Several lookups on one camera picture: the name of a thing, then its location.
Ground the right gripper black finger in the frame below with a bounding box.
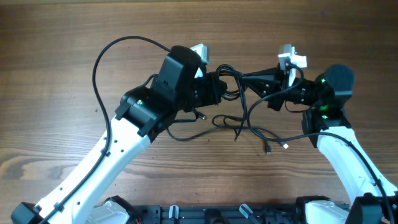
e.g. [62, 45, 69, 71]
[242, 67, 279, 82]
[243, 79, 275, 98]

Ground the thin black usb cable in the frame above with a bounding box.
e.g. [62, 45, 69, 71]
[164, 108, 289, 155]

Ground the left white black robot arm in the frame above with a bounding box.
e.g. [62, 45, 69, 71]
[11, 44, 226, 223]

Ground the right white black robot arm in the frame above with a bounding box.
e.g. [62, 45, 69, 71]
[242, 63, 397, 223]

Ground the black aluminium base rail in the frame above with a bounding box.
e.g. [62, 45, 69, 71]
[124, 202, 305, 224]

